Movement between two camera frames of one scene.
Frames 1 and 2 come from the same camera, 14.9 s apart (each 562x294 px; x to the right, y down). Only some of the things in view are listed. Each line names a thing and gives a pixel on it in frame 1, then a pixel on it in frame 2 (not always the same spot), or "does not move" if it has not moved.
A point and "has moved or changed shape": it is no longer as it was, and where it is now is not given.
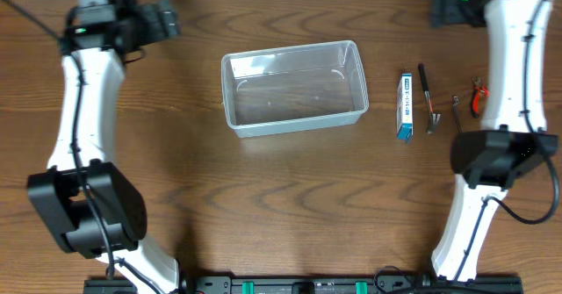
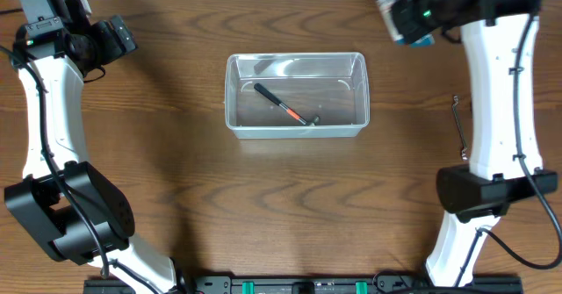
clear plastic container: x=288 y=89 has moved or changed shape
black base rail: x=313 y=284 does not move
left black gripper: x=147 y=34 → x=109 y=51
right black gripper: x=457 y=14 → x=401 y=10
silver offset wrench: x=455 y=104 does not move
